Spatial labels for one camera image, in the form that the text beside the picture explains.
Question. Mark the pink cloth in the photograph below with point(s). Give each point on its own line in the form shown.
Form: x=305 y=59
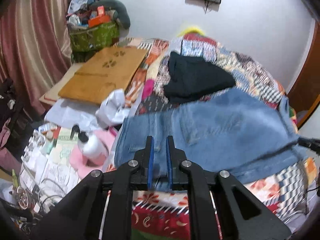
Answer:
x=83 y=165

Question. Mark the white pump bottle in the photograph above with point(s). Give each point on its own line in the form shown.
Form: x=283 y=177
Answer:
x=90 y=145

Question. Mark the blue denim jeans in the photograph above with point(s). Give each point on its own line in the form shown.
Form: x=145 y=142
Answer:
x=232 y=131

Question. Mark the patchwork patterned quilt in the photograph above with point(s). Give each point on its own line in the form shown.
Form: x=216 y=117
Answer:
x=161 y=213

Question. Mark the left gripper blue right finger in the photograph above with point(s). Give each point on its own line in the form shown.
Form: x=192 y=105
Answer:
x=170 y=149

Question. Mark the yellow foam headboard rail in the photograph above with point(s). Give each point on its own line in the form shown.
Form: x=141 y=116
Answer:
x=192 y=30

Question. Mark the grey plush pillow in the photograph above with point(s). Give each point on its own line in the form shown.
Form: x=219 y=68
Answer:
x=120 y=14

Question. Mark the wooden lap desk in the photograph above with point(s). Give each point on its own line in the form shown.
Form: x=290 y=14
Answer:
x=109 y=69

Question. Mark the folded black pants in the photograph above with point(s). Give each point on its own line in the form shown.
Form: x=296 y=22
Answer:
x=192 y=78

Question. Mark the green storage basket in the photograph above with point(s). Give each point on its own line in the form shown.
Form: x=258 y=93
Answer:
x=95 y=38

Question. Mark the striped red gold curtain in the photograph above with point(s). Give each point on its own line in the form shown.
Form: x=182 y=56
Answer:
x=35 y=48

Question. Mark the wooden wardrobe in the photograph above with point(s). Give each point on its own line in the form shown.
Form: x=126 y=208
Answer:
x=304 y=94

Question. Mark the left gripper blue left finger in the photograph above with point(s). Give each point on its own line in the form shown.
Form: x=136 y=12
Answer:
x=150 y=149

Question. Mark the orange box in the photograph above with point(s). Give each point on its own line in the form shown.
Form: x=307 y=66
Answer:
x=92 y=22

